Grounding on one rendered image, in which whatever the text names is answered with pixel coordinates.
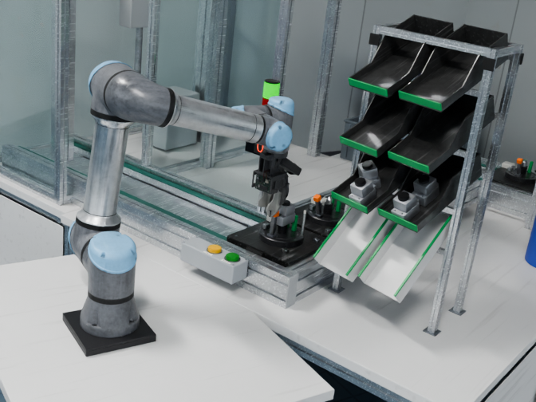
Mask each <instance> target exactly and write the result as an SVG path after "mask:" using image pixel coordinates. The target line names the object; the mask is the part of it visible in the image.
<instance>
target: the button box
mask: <svg viewBox="0 0 536 402"><path fill-rule="evenodd" d="M210 245H214V244H213V243H210V242H208V241H206V240H204V239H201V238H199V237H194V238H191V239H188V240H187V241H184V242H181V252H180V260H182V261H184V262H186V263H188V264H190V265H192V266H194V267H196V268H198V269H201V270H203V271H205V272H207V273H209V274H211V275H213V276H215V277H217V278H219V279H221V280H223V281H225V282H227V283H230V284H231V285H232V284H234V283H236V282H239V281H241V280H243V279H244V278H246V276H247V268H248V260H247V259H246V258H243V257H241V256H239V260H238V261H236V262H232V261H228V260H226V254H228V253H232V252H230V251H228V250H225V249H223V248H222V249H221V252H219V253H211V252H209V251H208V247H209V246H210Z"/></svg>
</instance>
